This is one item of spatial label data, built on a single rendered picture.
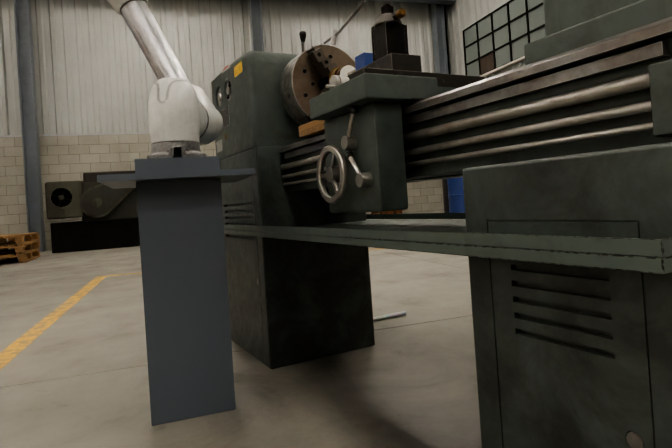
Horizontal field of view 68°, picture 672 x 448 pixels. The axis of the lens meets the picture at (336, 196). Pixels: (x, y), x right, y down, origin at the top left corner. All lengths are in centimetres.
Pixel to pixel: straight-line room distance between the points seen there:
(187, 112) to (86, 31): 1105
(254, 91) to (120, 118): 1019
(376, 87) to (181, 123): 72
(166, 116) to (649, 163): 134
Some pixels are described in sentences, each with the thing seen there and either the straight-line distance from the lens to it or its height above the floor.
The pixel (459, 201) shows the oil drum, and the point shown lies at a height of 48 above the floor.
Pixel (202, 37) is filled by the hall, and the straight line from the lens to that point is 1260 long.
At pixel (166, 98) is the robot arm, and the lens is 170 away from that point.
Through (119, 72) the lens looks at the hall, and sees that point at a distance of 1235.
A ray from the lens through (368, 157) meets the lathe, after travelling 124.
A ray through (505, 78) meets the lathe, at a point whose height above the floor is 84.
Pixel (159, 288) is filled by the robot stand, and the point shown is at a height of 41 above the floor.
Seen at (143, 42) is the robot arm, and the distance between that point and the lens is 204.
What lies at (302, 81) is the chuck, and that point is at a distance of 193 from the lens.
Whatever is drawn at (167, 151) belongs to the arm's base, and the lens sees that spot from 167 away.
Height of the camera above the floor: 63
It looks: 1 degrees up
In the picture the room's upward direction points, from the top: 4 degrees counter-clockwise
